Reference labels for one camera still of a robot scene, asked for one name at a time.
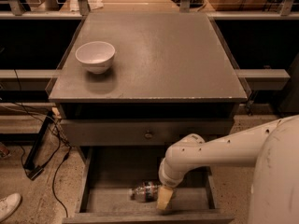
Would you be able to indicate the open middle drawer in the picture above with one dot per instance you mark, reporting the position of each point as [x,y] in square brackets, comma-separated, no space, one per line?
[109,174]

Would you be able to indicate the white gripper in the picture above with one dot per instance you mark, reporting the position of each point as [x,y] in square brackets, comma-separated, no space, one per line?
[170,180]

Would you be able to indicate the black metal stand leg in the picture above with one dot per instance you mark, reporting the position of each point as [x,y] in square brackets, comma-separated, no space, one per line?
[31,170]

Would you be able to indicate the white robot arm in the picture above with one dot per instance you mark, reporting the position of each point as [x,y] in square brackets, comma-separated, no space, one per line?
[271,148]

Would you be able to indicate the grey wooden cabinet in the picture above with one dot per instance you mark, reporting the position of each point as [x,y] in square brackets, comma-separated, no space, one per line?
[166,66]

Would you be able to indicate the closed top drawer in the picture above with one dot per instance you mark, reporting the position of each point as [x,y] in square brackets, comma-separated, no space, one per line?
[139,132]

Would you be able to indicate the round metal drawer knob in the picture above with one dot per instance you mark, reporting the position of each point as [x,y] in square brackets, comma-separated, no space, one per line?
[148,134]

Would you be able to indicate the white sneaker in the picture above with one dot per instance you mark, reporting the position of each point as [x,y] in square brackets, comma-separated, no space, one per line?
[9,205]

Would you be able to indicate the clear plastic water bottle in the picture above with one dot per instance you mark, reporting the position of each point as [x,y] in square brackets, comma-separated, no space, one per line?
[147,191]

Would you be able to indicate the white ceramic bowl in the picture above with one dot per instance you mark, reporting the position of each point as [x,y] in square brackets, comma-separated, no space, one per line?
[96,57]

